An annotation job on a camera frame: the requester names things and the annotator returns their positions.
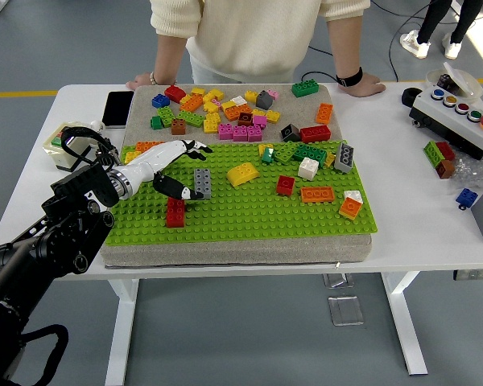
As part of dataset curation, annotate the person's left hand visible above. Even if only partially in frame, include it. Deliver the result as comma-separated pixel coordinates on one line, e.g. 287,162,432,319
340,72,387,97

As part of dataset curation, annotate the person's right hand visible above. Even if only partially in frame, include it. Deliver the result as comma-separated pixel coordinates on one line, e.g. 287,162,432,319
125,74,159,90

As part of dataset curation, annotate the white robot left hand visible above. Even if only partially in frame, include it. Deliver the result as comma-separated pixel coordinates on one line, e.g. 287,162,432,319
120,138,213,202

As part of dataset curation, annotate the long grey toy brick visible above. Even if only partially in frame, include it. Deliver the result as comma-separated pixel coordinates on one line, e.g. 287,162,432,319
192,167,213,200

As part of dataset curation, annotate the long red toy brick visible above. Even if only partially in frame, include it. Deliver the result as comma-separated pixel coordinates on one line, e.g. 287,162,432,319
165,197,186,229

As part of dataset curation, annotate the orange toy brick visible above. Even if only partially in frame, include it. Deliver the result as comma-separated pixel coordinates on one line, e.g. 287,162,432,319
225,104,253,121
316,103,334,125
300,187,335,204
180,94,205,113
135,140,165,153

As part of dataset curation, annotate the light green toy brick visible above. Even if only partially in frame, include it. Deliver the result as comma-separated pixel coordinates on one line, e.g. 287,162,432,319
274,141,299,165
175,110,207,129
157,106,177,129
423,141,444,165

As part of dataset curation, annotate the dark green toy brick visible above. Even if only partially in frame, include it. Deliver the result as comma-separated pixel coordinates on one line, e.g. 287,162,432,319
291,79,321,98
292,144,328,166

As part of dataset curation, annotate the grey hollow toy brick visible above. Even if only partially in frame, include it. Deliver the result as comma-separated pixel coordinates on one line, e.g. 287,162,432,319
333,142,355,175

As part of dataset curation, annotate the black sloped brick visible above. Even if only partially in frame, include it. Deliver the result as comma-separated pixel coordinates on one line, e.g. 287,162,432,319
280,123,303,142

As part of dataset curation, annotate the yellow curved brick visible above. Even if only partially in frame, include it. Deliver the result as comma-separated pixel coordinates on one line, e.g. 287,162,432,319
225,162,261,188

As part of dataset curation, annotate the dark grey sloped brick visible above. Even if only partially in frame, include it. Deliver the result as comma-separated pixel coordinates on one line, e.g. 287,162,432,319
256,90,275,110

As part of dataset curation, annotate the green studded baseplate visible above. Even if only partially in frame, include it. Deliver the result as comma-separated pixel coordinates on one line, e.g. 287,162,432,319
103,140,379,247

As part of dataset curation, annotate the orange and yellow brick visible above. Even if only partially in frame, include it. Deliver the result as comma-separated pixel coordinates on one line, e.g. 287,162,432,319
338,197,364,221

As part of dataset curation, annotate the black smartwatch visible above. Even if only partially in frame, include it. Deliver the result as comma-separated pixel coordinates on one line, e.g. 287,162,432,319
336,66,364,88

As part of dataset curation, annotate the black smartphone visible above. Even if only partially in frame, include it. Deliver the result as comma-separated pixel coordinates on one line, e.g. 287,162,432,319
101,90,135,129

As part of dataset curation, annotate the black tape roll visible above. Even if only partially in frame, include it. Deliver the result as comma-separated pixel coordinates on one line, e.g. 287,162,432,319
401,87,427,109

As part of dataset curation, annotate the person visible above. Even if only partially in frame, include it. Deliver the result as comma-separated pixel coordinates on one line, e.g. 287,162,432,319
149,0,371,84
399,0,483,60

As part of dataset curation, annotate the white button control box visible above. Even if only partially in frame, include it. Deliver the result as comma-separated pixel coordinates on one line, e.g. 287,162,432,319
409,86,483,161

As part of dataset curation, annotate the clear lidded plastic container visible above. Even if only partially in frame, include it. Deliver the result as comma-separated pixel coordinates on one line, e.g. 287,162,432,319
425,62,483,101

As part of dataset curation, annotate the clear plastic bag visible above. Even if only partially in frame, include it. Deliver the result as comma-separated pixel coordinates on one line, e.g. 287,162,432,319
450,154,483,190

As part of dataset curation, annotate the white table leg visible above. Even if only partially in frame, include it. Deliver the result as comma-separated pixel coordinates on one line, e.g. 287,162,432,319
104,278,141,386
380,272,429,377

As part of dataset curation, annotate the clear floor plate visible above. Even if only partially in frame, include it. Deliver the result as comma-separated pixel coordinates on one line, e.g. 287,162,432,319
327,296,365,326
323,273,357,289

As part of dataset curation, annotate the black floor cable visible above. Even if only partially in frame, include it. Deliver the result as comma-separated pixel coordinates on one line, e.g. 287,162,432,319
300,43,357,84
388,0,442,82

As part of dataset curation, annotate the cream switch box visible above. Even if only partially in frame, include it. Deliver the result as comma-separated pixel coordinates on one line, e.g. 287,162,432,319
43,121,93,172

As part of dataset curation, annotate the blue brick with key ring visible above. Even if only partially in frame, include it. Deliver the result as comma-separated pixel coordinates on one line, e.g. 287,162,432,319
455,187,479,211

